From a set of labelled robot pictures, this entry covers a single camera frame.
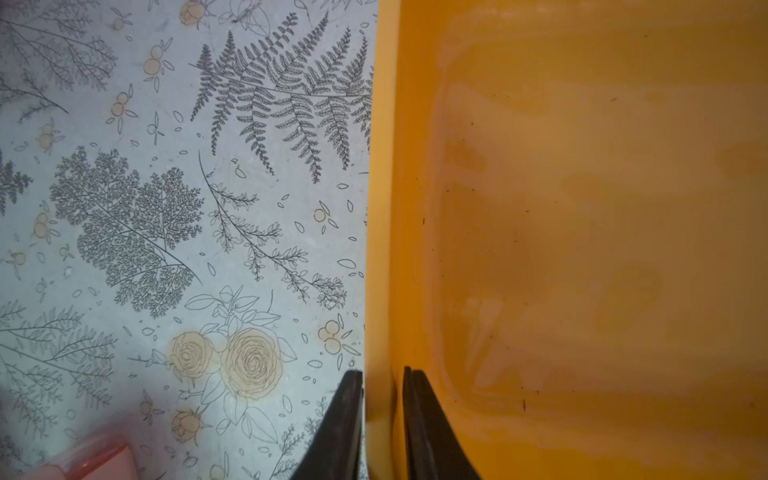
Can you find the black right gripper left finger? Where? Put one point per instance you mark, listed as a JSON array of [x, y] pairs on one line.
[[335, 451]]

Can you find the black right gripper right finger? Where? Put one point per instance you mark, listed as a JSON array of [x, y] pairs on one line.
[[433, 451]]

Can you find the pink sharpener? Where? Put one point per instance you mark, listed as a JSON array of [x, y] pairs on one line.
[[100, 458]]

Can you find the yellow plastic storage box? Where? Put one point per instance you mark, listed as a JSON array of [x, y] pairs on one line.
[[567, 232]]

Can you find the floral patterned table mat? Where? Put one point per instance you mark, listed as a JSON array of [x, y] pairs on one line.
[[183, 223]]

